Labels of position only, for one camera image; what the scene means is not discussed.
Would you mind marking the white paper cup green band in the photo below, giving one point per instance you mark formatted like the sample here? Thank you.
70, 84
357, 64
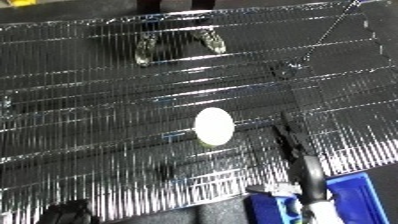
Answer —
214, 126

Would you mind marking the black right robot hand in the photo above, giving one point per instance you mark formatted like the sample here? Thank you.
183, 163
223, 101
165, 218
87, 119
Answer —
308, 173

